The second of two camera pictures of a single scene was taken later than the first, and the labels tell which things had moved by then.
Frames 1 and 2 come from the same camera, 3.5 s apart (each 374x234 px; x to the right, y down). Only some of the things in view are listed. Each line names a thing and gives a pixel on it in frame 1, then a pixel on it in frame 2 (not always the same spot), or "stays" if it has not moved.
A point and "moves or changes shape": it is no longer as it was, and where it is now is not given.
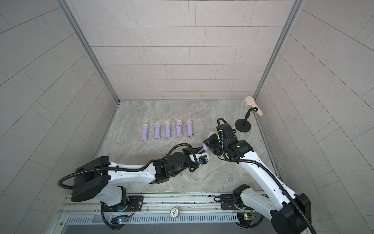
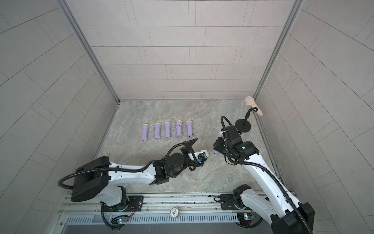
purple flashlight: (167, 125) stays
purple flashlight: (189, 127) stays
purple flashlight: (205, 147) moves or changes shape
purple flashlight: (144, 131) stays
